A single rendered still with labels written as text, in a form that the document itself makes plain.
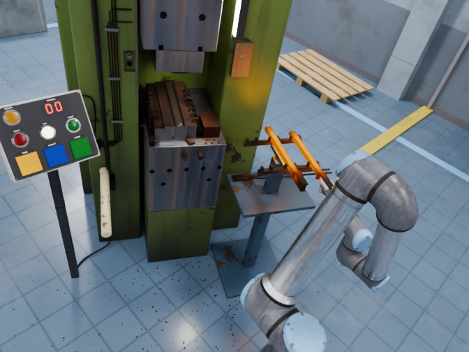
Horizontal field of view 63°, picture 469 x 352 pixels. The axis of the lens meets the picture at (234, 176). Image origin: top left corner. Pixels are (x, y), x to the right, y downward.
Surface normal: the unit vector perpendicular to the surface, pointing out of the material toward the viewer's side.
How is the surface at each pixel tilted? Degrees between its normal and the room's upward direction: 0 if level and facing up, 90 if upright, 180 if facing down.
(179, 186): 90
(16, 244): 0
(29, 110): 60
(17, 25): 90
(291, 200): 0
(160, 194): 90
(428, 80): 90
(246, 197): 0
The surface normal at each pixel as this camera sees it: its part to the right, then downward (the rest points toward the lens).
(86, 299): 0.15, -0.73
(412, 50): -0.71, 0.39
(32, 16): 0.67, 0.57
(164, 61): 0.26, 0.67
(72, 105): 0.63, 0.14
